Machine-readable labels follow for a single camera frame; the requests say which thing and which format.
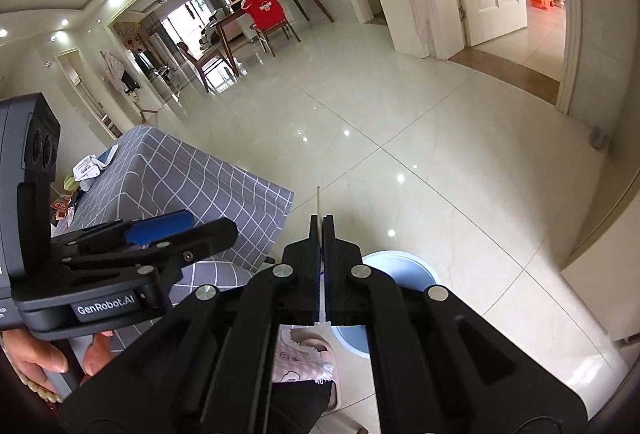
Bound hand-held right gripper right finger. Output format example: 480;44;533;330
322;213;586;434

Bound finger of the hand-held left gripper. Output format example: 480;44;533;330
50;209;196;261
60;218;239;312

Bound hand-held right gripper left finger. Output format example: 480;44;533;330
57;214;323;434

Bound red paper box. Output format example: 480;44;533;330
50;199;76;222

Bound white plastic bin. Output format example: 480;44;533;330
327;250;436;357

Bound person's left hand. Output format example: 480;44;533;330
0;329;116;395

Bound grey checked tablecloth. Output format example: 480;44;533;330
52;125;296;295

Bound pink slipper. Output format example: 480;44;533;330
272;326;342;415

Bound person's dark trouser leg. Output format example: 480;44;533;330
270;381;333;434

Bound coat stand with clothes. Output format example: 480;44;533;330
102;51;161;125

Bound wooden dining chair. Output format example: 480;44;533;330
176;41;236;91
241;0;301;57

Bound wooden dining table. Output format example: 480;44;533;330
215;0;335;92

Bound red chair cover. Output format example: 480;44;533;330
241;0;287;29

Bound cream bead bracelet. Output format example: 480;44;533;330
20;376;64;404

